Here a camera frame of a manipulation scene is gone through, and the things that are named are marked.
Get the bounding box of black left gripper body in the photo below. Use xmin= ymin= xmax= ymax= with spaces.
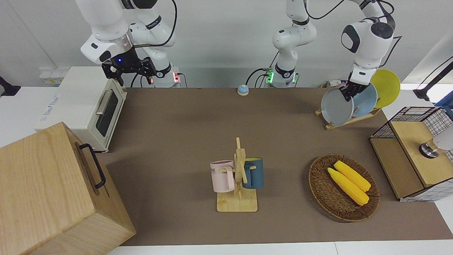
xmin=341 ymin=80 xmax=370 ymax=100

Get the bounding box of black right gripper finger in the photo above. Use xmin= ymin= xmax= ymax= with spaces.
xmin=105 ymin=68 xmax=125 ymax=86
xmin=141 ymin=58 xmax=157 ymax=78

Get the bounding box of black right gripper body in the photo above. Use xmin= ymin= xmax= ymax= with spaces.
xmin=102 ymin=47 xmax=145 ymax=74

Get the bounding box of gray plate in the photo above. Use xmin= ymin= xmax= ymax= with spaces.
xmin=321 ymin=87 xmax=354 ymax=126

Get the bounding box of light blue plate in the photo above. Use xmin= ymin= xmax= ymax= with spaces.
xmin=352 ymin=83 xmax=378 ymax=118

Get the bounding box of low wooden plate rack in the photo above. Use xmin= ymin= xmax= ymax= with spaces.
xmin=315 ymin=107 xmax=382 ymax=130

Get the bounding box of yellow plate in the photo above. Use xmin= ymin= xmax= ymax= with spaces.
xmin=371 ymin=69 xmax=401 ymax=109

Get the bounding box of wooden mug rack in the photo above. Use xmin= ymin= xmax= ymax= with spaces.
xmin=217 ymin=137 xmax=258 ymax=213

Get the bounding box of white toaster oven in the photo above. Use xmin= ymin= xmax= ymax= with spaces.
xmin=35 ymin=66 xmax=128 ymax=153

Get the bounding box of yellow corn cob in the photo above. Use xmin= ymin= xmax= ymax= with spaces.
xmin=327 ymin=168 xmax=369 ymax=206
xmin=334 ymin=160 xmax=372 ymax=192

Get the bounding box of brown table mat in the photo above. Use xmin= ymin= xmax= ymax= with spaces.
xmin=97 ymin=87 xmax=453 ymax=247

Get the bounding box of silver round knob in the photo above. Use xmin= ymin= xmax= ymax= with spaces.
xmin=419 ymin=143 xmax=440 ymax=159

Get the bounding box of brown wicker basket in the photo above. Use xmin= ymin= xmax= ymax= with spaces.
xmin=309 ymin=153 xmax=380 ymax=222

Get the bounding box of white rounded object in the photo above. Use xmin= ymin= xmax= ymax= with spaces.
xmin=432 ymin=126 xmax=453 ymax=151

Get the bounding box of dark blue mug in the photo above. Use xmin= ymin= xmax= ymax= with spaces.
xmin=242 ymin=158 xmax=264 ymax=189

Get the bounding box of pink mug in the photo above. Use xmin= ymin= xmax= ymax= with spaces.
xmin=210 ymin=160 xmax=236 ymax=193

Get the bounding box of light wooden box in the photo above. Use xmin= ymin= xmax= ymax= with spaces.
xmin=0 ymin=121 xmax=137 ymax=255

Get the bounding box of white toaster oven handle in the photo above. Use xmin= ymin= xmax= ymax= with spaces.
xmin=96 ymin=89 xmax=114 ymax=115

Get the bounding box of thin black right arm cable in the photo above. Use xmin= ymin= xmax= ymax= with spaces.
xmin=133 ymin=0 xmax=177 ymax=48

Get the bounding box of black camera stand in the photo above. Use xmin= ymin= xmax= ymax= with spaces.
xmin=413 ymin=57 xmax=453 ymax=102
xmin=0 ymin=76 xmax=21 ymax=97

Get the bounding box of black wire mesh basket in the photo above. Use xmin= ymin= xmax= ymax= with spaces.
xmin=369 ymin=106 xmax=453 ymax=203

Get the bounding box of black left base cable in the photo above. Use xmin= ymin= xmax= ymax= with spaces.
xmin=246 ymin=52 xmax=280 ymax=88

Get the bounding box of black box handle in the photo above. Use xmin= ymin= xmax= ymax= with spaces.
xmin=79 ymin=143 xmax=107 ymax=189

